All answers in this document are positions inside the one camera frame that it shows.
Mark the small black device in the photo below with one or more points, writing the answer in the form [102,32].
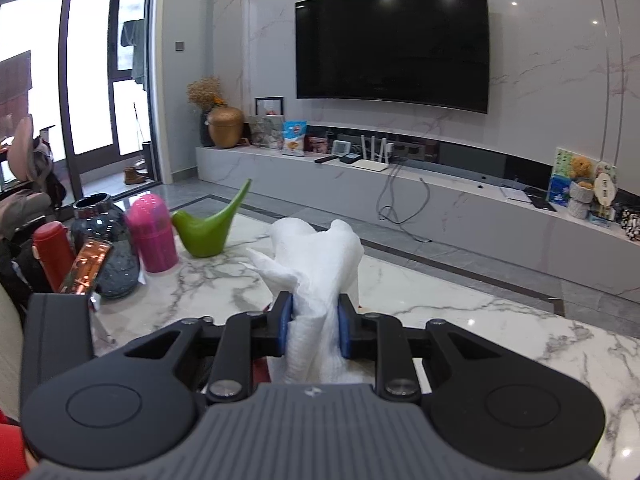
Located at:
[349,158]

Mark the brown boots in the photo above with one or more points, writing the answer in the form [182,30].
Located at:
[135,176]

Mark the dried flower bouquet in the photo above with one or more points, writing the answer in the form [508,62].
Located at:
[205,92]

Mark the blue snack bag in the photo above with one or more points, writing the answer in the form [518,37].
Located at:
[294,137]

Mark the black wall television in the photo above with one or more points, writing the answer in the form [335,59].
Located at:
[390,45]

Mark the green illustrated card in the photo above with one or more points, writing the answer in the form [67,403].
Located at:
[559,180]

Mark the round white sign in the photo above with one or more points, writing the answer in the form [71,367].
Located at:
[605,185]

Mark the dark glass vase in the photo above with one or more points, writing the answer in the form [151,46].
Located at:
[117,260]

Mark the glass sliding door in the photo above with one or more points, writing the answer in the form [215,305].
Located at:
[90,70]

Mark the small pink box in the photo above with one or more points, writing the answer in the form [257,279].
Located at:
[317,144]

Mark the black remote control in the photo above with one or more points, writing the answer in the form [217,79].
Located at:
[326,159]

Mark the shiny copper packet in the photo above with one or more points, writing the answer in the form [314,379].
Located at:
[87,265]

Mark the floral patterned gift bag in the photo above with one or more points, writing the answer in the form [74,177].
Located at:
[265,132]

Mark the marble television cabinet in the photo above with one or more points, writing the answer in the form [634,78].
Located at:
[475,230]

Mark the white desk thermometer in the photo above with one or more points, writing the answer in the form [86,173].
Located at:
[342,148]

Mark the chair with clothes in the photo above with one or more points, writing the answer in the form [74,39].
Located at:
[25,170]

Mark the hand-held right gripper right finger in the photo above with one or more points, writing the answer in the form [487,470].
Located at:
[344,330]

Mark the white router with antennas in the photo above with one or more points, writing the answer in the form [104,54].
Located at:
[370,165]

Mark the white notebook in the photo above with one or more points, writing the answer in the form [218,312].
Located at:
[516,195]

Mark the hanging dark clothes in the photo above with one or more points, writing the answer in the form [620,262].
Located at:
[134,50]

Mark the red bottle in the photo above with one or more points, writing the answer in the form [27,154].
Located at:
[52,260]

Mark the pink plastic container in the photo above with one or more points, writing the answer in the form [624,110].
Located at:
[152,240]

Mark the brown teddy bear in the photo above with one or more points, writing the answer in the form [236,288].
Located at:
[581,170]

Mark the green watering can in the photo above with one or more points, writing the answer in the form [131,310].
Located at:
[200,235]

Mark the dark slim vase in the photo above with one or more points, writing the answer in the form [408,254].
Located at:
[205,130]

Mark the black picture frame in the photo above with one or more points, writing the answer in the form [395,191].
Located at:
[269,106]

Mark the gold round vase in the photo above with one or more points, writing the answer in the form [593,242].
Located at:
[225,129]

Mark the black and white clutter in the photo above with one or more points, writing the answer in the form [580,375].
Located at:
[630,225]

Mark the white towel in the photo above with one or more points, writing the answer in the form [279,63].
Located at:
[315,270]

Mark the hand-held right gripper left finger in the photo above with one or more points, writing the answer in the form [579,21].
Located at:
[285,327]

